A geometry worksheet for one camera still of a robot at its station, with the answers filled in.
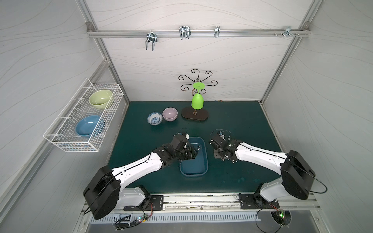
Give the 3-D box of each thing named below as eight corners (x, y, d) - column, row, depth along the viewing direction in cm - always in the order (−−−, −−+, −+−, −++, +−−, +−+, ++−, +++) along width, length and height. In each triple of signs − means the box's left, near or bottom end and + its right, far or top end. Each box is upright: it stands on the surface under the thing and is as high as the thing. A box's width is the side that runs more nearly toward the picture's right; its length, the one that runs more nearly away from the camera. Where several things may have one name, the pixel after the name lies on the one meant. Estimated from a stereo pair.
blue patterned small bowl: (147, 125, 107) (146, 122, 103) (150, 115, 113) (148, 111, 110) (161, 125, 107) (160, 122, 103) (163, 115, 113) (162, 111, 110)
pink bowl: (162, 122, 108) (161, 117, 104) (164, 111, 115) (163, 107, 110) (177, 122, 108) (176, 117, 104) (178, 111, 115) (177, 107, 110)
